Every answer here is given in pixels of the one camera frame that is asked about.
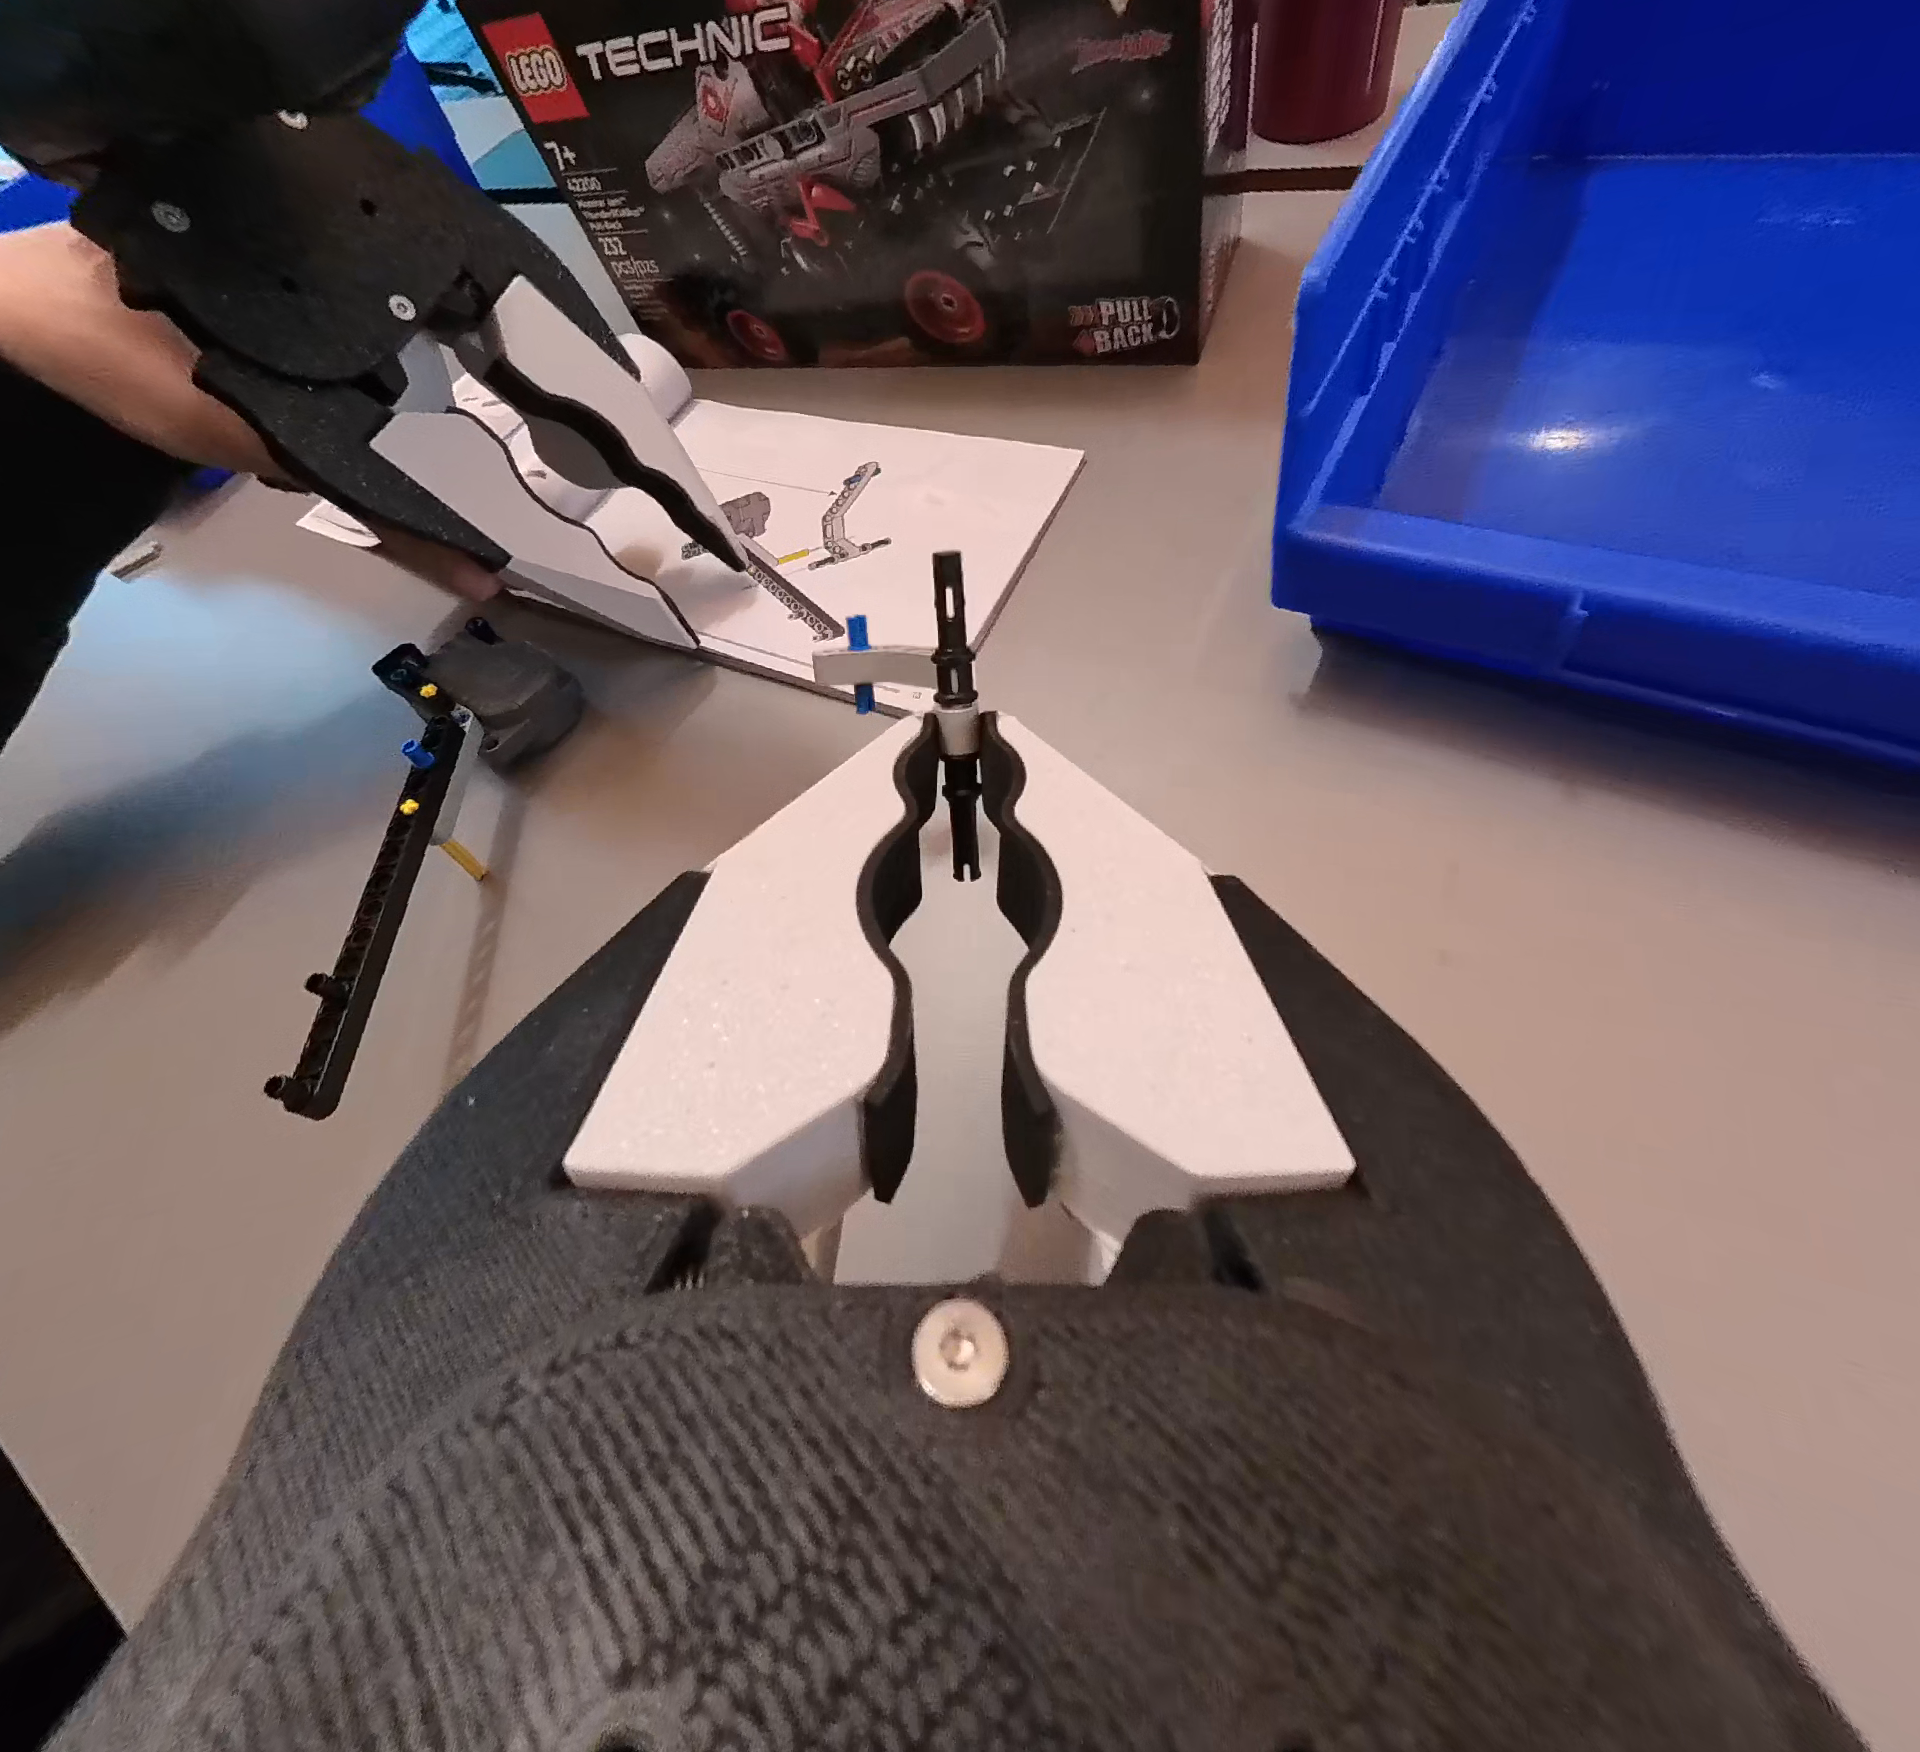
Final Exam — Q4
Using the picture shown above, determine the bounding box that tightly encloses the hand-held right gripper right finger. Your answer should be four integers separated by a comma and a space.
989, 714, 1361, 1259

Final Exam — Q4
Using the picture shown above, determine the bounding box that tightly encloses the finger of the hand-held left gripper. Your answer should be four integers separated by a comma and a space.
366, 409, 701, 652
480, 275, 747, 569

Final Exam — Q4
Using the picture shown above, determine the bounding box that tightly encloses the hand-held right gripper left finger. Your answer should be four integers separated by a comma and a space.
562, 714, 934, 1274

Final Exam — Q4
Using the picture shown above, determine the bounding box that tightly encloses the grey motor black beam assembly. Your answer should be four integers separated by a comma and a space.
264, 625, 591, 1125

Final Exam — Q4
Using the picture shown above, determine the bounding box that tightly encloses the light grey bent toy beam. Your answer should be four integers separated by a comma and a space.
811, 613, 994, 758

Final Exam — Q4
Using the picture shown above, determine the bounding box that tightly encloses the black toy axle pin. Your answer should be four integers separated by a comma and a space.
927, 548, 985, 879

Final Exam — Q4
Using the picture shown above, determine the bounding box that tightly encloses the person's left forearm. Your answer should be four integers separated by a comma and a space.
0, 357, 203, 752

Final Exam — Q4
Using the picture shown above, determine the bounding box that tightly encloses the person's left hand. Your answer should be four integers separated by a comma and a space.
0, 231, 505, 603

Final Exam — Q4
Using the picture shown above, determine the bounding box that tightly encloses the white instruction booklet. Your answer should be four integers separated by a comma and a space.
297, 334, 1085, 723

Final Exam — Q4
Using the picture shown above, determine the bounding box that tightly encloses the black toy truck set box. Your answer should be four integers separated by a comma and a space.
453, 0, 1256, 372

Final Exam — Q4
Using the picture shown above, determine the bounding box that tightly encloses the plain blue plastic bin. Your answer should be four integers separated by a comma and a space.
1273, 0, 1920, 774

